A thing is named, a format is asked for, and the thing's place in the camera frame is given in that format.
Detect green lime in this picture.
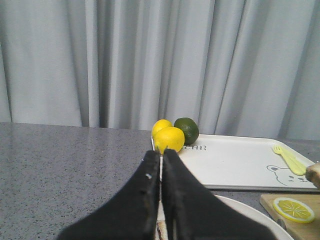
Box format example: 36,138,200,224
173,117,199,145

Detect white round plate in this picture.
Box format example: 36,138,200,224
155,154,294,240

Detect grey curtain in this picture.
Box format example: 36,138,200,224
0,0,320,140

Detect white rectangular tray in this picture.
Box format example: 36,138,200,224
150,133,320,193

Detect yellow plastic fork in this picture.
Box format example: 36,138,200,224
272,145,293,171

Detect white bread slice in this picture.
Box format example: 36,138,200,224
305,162,320,189

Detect wooden cutting board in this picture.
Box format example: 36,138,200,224
259,194,320,240

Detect metal cutting board handle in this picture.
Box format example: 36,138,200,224
277,218,287,231

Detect yellow lemon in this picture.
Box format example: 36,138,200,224
151,119,173,138
153,127,185,155

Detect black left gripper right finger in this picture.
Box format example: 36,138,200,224
161,149,279,240

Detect lemon slice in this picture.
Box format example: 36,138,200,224
272,197,315,224

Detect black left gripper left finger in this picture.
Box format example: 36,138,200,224
57,150,160,240

